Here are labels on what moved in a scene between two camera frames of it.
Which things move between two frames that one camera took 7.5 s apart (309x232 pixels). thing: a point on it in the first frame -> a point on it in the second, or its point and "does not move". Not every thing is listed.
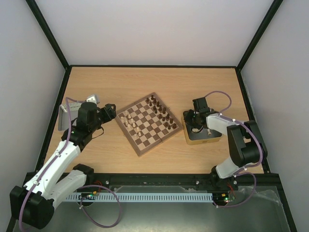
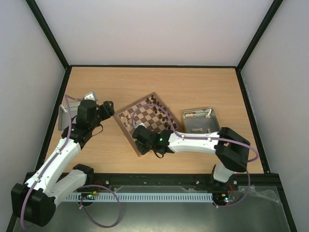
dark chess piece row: x=161 y=112 does not move
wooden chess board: x=147 y=123 does not move
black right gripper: x=191 y=119 -> x=139 y=139
